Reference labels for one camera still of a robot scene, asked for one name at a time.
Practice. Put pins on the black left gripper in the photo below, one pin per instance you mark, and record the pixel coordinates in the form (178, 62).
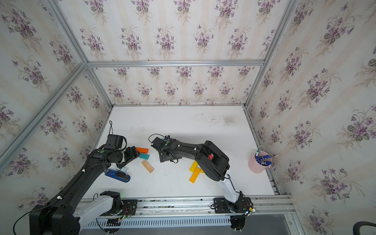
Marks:
(132, 155)

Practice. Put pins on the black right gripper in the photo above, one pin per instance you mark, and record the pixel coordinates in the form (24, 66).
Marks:
(161, 158)

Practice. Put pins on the short teal block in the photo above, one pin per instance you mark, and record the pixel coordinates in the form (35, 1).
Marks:
(144, 156)

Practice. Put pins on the natural wood block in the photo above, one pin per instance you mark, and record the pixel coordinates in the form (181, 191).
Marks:
(147, 166)

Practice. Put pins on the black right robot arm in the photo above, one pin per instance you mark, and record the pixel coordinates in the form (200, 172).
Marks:
(216, 169)

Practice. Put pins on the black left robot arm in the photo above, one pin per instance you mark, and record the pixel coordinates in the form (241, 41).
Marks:
(60, 217)

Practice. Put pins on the blue stapler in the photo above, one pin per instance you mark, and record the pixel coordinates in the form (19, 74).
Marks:
(118, 175)

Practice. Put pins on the yellow block left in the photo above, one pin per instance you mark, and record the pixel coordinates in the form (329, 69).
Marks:
(193, 167)

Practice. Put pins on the amber orange block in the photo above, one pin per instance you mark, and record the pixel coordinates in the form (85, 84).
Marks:
(195, 175)

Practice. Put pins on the pink pen cup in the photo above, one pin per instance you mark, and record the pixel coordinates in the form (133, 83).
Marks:
(260, 161)

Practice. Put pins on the black chair edge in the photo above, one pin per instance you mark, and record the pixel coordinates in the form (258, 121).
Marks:
(364, 228)

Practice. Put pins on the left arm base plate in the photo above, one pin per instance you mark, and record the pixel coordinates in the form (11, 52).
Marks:
(125, 207)

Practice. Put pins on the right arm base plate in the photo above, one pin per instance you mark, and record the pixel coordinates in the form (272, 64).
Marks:
(242, 205)

